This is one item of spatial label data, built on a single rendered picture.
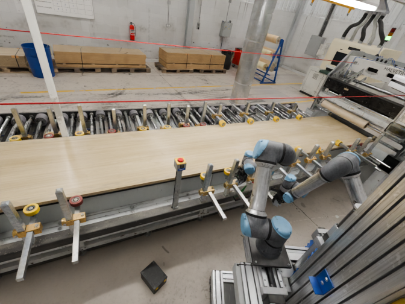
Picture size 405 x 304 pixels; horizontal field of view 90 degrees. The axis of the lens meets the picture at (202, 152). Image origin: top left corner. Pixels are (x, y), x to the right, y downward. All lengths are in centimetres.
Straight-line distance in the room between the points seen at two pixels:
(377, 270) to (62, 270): 229
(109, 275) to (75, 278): 29
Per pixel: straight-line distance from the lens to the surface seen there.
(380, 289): 98
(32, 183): 191
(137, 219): 174
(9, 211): 157
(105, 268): 237
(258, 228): 116
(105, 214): 191
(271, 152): 113
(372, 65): 423
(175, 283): 227
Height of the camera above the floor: 213
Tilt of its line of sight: 36 degrees down
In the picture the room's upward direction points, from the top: 11 degrees clockwise
